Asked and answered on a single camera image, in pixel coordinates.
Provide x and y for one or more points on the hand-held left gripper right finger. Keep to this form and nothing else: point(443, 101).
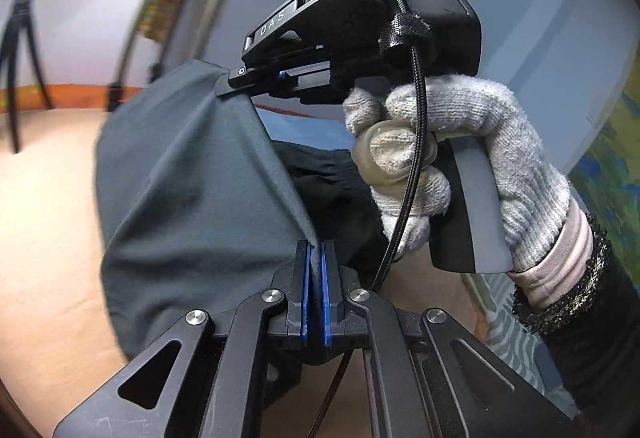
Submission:
point(327, 298)

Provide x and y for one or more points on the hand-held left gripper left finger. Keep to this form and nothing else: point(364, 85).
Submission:
point(303, 298)

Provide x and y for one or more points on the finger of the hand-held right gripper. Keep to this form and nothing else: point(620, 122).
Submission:
point(310, 90)
point(260, 74)

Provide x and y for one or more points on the dark grey pants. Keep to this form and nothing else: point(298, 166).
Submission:
point(200, 178)

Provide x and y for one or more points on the person's right forearm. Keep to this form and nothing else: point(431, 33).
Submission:
point(600, 308)

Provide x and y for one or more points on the person's right hand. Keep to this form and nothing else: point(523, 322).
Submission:
point(515, 168)

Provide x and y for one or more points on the colourful hanging cloth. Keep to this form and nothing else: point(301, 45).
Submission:
point(155, 18)

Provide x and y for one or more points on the silver tripod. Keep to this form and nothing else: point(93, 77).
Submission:
point(125, 58)

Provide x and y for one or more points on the green white striped pillow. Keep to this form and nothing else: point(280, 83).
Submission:
point(505, 343)

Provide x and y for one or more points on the orange patterned sheet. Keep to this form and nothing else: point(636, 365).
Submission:
point(75, 94)

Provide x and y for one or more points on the green blue patterned cloth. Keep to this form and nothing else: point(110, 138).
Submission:
point(615, 178)

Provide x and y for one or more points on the black tripod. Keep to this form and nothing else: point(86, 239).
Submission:
point(15, 68)

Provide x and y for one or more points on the beige bed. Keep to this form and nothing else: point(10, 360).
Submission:
point(50, 218)

